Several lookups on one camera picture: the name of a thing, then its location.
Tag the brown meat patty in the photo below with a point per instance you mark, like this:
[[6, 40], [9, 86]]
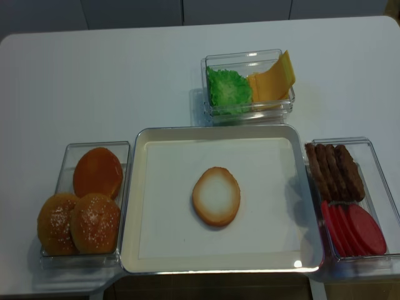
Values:
[[336, 174], [323, 164], [316, 172], [350, 173]]

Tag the white paper liner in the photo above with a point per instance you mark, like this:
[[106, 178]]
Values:
[[265, 171]]

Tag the clear bun container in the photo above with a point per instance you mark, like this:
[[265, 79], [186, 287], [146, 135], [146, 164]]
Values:
[[73, 153]]

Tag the bottom bun half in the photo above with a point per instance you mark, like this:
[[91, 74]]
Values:
[[216, 197]]

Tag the sesame bun far left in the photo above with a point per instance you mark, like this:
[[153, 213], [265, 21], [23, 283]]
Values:
[[53, 225]]

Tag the sesame bun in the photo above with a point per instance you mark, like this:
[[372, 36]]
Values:
[[53, 225], [95, 224]]

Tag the sesame bun front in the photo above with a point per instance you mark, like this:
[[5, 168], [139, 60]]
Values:
[[95, 224]]

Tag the upright cheese slice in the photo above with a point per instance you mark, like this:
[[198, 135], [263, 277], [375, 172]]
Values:
[[282, 77]]

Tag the plain bun top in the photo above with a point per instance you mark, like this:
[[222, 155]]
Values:
[[98, 171]]

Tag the red tomato slice front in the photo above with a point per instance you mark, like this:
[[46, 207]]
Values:
[[366, 230]]

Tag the flat cheese slices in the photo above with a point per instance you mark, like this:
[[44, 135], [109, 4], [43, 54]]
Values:
[[266, 87]]

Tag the clear meat tomato container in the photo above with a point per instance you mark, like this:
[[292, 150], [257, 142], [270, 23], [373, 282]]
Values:
[[378, 202]]

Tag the white metal tray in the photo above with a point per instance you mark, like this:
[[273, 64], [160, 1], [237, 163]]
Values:
[[308, 258]]

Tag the green lettuce leaf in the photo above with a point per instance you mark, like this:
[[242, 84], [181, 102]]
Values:
[[230, 92]]

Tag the clear lettuce cheese container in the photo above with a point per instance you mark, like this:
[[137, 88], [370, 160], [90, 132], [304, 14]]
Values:
[[245, 63]]

